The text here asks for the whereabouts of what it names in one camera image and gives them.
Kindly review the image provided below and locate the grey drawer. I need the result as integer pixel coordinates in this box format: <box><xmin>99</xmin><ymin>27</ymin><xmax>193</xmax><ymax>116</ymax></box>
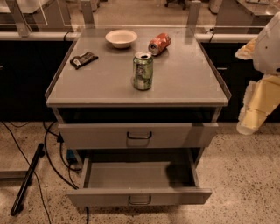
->
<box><xmin>59</xmin><ymin>122</ymin><xmax>218</xmax><ymax>150</ymax></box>
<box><xmin>67</xmin><ymin>155</ymin><xmax>212</xmax><ymax>207</ymax></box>

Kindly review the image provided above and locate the black looping floor cable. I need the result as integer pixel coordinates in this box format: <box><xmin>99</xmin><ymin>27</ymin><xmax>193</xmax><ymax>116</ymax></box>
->
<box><xmin>42</xmin><ymin>121</ymin><xmax>90</xmax><ymax>224</ymax></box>

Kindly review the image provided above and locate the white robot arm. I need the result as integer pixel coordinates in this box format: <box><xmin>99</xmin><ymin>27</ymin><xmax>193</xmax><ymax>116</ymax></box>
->
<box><xmin>235</xmin><ymin>12</ymin><xmax>280</xmax><ymax>135</ymax></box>

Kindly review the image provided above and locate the black pole on floor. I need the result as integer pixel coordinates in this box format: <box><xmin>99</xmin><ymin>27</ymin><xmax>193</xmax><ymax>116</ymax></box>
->
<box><xmin>10</xmin><ymin>143</ymin><xmax>45</xmax><ymax>216</ymax></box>

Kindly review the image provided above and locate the orange soda can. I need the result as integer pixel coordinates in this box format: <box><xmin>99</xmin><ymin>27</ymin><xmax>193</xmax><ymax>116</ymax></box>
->
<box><xmin>148</xmin><ymin>33</ymin><xmax>172</xmax><ymax>56</ymax></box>

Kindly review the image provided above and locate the white horizontal rail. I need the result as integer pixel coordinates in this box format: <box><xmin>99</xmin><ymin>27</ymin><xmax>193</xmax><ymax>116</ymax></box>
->
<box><xmin>0</xmin><ymin>32</ymin><xmax>257</xmax><ymax>43</ymax></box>

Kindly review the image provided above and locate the blue power block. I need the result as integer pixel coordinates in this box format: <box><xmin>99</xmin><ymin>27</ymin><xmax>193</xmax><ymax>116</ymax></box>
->
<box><xmin>66</xmin><ymin>149</ymin><xmax>77</xmax><ymax>163</ymax></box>

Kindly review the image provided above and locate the thin black floor cable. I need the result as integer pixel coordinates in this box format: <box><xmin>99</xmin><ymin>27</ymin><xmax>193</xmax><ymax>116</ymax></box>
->
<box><xmin>0</xmin><ymin>121</ymin><xmax>53</xmax><ymax>224</ymax></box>

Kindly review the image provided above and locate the green soda can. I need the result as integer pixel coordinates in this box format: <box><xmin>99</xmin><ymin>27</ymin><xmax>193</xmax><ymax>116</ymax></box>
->
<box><xmin>133</xmin><ymin>52</ymin><xmax>153</xmax><ymax>91</ymax></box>

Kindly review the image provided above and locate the grey top drawer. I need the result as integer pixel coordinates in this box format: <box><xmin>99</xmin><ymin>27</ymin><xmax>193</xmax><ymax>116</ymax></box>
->
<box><xmin>59</xmin><ymin>122</ymin><xmax>218</xmax><ymax>150</ymax></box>

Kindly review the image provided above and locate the grey drawer cabinet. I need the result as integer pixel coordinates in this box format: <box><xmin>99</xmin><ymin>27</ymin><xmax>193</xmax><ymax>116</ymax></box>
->
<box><xmin>44</xmin><ymin>26</ymin><xmax>233</xmax><ymax>165</ymax></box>

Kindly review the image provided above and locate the white paper bowl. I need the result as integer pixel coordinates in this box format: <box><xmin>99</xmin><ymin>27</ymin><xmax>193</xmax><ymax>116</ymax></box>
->
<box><xmin>105</xmin><ymin>30</ymin><xmax>137</xmax><ymax>49</ymax></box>

